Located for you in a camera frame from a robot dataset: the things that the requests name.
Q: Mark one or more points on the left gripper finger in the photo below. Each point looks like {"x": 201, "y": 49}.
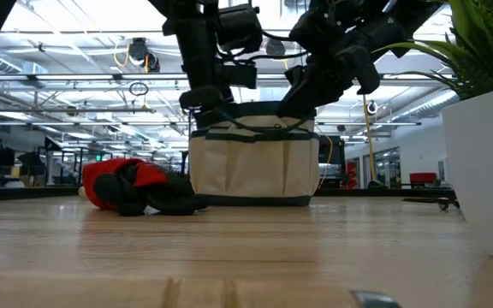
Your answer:
{"x": 210, "y": 104}

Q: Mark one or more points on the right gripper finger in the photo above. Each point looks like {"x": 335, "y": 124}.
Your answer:
{"x": 332, "y": 81}

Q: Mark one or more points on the beige green-trimmed gardening bag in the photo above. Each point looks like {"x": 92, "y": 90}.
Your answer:
{"x": 251, "y": 167}

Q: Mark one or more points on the red black gardening gloves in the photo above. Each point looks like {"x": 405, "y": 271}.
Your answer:
{"x": 114, "y": 171}

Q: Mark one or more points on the red topped cart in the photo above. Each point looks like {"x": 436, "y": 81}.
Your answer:
{"x": 423, "y": 177}

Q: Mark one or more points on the black wheeled dolly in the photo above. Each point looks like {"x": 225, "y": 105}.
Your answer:
{"x": 443, "y": 203}

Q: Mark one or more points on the green plant in white pot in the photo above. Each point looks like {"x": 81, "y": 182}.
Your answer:
{"x": 486, "y": 171}

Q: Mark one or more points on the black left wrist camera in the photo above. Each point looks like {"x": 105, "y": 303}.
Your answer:
{"x": 240, "y": 27}

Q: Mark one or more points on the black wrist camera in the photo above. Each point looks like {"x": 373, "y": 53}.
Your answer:
{"x": 240, "y": 27}
{"x": 323, "y": 30}

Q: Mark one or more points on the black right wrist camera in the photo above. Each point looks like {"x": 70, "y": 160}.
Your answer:
{"x": 323, "y": 30}

